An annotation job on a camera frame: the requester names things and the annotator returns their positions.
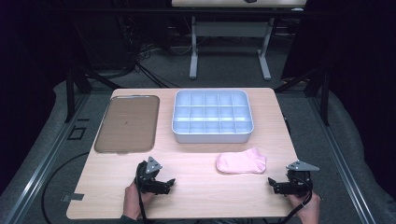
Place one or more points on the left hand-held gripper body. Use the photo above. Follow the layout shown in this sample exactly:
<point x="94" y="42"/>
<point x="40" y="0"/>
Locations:
<point x="146" y="179"/>

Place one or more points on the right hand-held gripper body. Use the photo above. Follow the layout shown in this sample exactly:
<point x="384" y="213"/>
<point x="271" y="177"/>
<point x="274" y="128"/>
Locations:
<point x="299" y="183"/>

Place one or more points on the pink sock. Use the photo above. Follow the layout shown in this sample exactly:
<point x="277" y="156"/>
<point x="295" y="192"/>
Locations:
<point x="241" y="161"/>

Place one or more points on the person's right hand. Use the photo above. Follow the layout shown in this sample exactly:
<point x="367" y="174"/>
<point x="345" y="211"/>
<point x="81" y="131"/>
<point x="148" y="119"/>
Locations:
<point x="309" y="208"/>

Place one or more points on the person's left hand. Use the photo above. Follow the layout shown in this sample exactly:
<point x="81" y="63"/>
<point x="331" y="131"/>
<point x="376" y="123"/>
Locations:
<point x="131" y="203"/>

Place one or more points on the brown tray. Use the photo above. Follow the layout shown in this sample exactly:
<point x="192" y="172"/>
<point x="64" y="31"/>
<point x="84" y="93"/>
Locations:
<point x="127" y="124"/>

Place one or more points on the grey tape strip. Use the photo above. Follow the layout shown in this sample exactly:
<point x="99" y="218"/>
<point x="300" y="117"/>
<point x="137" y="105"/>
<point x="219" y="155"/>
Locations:
<point x="73" y="197"/>

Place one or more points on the white divided storage box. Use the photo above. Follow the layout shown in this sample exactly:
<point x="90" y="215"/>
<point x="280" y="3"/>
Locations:
<point x="211" y="116"/>

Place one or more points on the black tape strip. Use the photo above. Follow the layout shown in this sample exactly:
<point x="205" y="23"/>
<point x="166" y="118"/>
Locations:
<point x="82" y="119"/>

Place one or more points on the black metal stand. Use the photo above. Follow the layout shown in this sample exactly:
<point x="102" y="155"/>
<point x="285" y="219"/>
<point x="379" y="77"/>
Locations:
<point x="325" y="99"/>
<point x="70" y="93"/>

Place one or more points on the black tape square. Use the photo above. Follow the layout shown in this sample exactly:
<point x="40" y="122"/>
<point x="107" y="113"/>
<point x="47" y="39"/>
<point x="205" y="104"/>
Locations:
<point x="69" y="133"/>

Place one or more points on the white desk with metal legs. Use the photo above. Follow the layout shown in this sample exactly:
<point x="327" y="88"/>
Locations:
<point x="230" y="29"/>

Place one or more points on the aluminium floor rail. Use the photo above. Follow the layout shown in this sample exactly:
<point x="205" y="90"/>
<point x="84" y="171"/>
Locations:
<point x="339" y="158"/>
<point x="46" y="161"/>

